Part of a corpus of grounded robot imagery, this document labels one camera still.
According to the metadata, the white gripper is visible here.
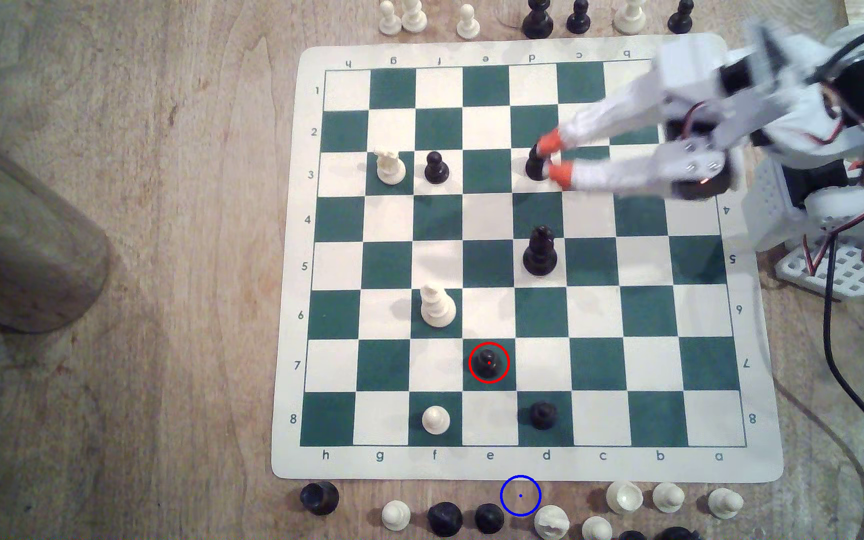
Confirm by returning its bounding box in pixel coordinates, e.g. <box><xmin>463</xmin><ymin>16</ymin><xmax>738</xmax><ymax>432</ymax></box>
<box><xmin>537</xmin><ymin>34</ymin><xmax>767</xmax><ymax>199</ymax></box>

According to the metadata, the tall white chess piece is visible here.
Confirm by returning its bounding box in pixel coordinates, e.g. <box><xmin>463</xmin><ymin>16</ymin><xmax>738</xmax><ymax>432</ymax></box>
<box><xmin>613</xmin><ymin>0</ymin><xmax>648</xmax><ymax>36</ymax></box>
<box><xmin>400</xmin><ymin>0</ymin><xmax>429</xmax><ymax>33</ymax></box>

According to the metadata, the tall black queen chess piece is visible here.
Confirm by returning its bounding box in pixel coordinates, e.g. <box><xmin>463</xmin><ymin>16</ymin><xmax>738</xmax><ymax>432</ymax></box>
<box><xmin>522</xmin><ymin>225</ymin><xmax>559</xmax><ymax>277</ymax></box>

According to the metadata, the green white chess board mat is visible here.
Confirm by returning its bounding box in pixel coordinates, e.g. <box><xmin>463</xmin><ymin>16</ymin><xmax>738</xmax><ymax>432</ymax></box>
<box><xmin>270</xmin><ymin>33</ymin><xmax>786</xmax><ymax>485</ymax></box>

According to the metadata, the white knight chess piece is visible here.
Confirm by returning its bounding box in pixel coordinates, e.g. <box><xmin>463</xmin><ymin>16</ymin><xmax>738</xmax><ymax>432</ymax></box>
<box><xmin>374</xmin><ymin>147</ymin><xmax>408</xmax><ymax>187</ymax></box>
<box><xmin>534</xmin><ymin>504</ymin><xmax>571</xmax><ymax>540</ymax></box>

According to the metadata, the white bishop chess piece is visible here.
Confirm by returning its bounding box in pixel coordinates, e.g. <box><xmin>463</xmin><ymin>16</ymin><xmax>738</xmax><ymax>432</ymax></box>
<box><xmin>420</xmin><ymin>285</ymin><xmax>458</xmax><ymax>329</ymax></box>

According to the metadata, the white rook chess piece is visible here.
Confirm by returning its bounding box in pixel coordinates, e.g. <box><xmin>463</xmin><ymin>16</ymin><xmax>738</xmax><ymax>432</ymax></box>
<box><xmin>606</xmin><ymin>480</ymin><xmax>645</xmax><ymax>516</ymax></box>

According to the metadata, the black knight chess piece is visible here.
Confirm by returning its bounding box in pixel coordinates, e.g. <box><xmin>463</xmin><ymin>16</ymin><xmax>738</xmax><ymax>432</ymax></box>
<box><xmin>427</xmin><ymin>501</ymin><xmax>464</xmax><ymax>538</ymax></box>

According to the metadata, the black rook chess piece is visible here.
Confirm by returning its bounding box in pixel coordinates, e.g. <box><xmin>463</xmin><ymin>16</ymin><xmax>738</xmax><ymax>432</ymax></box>
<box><xmin>300</xmin><ymin>480</ymin><xmax>341</xmax><ymax>516</ymax></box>

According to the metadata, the brown cylindrical container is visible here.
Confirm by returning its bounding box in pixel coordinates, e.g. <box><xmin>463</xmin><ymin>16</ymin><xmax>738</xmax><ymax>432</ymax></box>
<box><xmin>0</xmin><ymin>112</ymin><xmax>114</xmax><ymax>336</ymax></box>

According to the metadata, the white perforated base plate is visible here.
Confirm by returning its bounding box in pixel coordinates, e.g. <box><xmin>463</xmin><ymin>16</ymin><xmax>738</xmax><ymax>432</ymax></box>
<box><xmin>774</xmin><ymin>238</ymin><xmax>864</xmax><ymax>303</ymax></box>

